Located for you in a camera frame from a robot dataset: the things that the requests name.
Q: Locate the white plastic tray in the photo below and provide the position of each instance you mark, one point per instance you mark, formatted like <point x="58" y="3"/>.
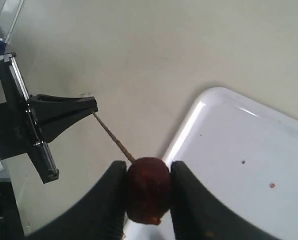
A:
<point x="246" y="155"/>

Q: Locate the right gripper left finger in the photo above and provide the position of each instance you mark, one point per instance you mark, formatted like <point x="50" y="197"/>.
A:
<point x="98" y="215"/>

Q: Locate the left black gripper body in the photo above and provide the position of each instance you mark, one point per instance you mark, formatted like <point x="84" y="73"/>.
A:
<point x="19" y="129"/>

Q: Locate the red dried date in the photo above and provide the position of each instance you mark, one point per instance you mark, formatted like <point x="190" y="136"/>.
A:
<point x="148" y="191"/>

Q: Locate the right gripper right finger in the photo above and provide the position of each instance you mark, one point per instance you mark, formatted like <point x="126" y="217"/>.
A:
<point x="226" y="207"/>

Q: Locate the thin metal skewer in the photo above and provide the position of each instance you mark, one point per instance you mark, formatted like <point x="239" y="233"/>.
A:
<point x="123" y="149"/>

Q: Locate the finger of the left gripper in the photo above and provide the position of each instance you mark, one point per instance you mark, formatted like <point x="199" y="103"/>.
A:
<point x="52" y="128"/>
<point x="49" y="108"/>

